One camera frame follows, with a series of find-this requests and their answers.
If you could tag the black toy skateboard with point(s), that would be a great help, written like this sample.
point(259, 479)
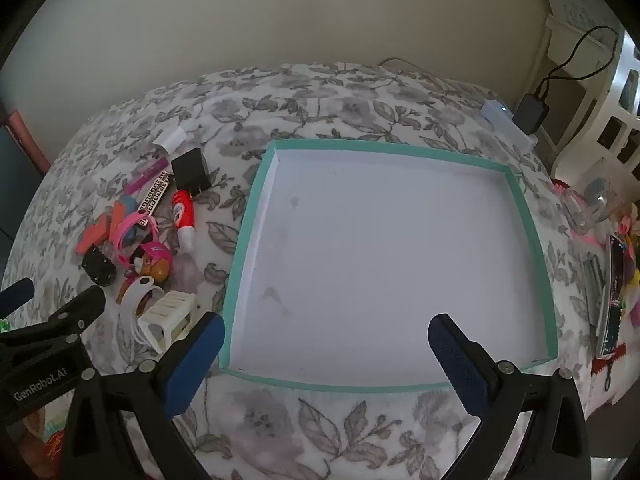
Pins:
point(98, 267)

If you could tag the red white glue tube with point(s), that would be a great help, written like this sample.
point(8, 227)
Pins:
point(182, 212)

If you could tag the black white patterned bar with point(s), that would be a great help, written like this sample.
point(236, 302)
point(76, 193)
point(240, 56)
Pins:
point(156, 197)

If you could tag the white charger plug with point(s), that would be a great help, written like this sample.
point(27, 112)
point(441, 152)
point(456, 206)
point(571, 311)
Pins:
point(170, 138)

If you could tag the white wooden furniture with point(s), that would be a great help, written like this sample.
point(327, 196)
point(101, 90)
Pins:
point(600, 110)

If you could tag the black charger plug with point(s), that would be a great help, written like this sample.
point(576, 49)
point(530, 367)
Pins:
point(190, 170)

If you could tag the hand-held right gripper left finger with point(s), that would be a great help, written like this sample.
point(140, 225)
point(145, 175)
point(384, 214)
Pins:
point(195, 360)

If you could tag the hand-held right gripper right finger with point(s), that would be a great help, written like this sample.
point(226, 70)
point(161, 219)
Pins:
point(462, 370)

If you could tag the pink helmet dog figure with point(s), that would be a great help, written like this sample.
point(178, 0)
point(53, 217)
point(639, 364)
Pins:
point(155, 257)

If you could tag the red white knitted cloth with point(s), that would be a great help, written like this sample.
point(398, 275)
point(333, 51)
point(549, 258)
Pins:
point(615, 365)

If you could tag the orange blue toy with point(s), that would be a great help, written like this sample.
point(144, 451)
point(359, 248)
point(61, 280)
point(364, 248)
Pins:
point(120, 212)

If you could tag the pile of colourful toys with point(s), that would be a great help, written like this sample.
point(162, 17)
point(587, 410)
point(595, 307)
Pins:
point(630, 260)

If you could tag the dark glittery phone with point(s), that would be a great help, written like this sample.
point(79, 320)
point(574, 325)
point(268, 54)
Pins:
point(612, 300)

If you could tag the colourful printed bag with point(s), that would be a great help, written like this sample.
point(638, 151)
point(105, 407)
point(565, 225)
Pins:
point(45, 440)

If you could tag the white ribbed holder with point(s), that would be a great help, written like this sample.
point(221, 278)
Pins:
point(167, 310)

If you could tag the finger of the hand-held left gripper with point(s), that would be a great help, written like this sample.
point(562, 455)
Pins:
point(80, 310)
point(15, 295)

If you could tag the white box with blue light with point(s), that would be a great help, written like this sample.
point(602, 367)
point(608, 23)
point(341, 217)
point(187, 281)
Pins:
point(500, 112)

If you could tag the clear plastic container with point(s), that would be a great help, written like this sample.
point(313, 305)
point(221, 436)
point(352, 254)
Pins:
point(592, 200)

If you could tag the teal-rimmed white tray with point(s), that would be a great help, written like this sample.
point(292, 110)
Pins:
point(380, 260)

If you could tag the coral orange toy piece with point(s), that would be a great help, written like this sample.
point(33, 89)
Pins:
point(92, 237)

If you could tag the floral blanket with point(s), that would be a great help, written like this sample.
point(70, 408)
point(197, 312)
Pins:
point(350, 105)

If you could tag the magenta pen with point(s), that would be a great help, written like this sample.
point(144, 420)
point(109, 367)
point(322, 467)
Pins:
point(147, 176)

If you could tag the green packet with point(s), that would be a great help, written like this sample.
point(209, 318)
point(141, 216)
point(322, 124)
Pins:
point(4, 325)

